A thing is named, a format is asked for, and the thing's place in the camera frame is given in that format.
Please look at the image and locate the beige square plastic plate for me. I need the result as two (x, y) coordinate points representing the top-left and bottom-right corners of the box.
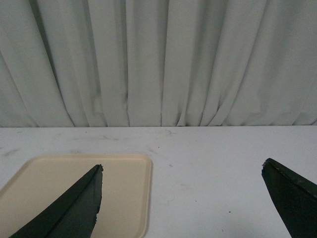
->
(0, 154), (152, 238)

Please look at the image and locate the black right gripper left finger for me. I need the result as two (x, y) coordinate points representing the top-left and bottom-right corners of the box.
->
(11, 165), (103, 238)

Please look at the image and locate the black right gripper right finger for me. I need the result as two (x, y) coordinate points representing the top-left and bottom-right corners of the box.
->
(262, 158), (317, 238)

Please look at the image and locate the white pleated curtain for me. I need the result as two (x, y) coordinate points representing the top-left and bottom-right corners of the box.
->
(0, 0), (317, 127)

